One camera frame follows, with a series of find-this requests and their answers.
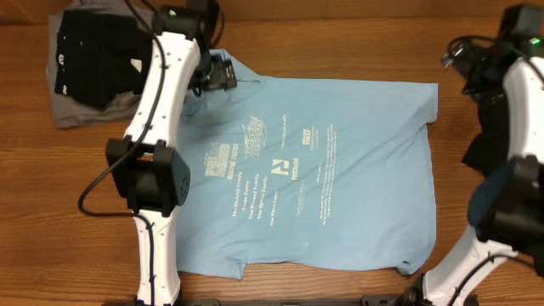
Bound light blue printed t-shirt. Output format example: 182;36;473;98
177;63;439;279

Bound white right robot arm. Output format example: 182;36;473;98
391;3;543;306

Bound crumpled black shirt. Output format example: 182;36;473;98
462;89;509;177

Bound folded black garment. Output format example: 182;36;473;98
54;10;152;110

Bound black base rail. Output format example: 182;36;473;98
175;295;395;306

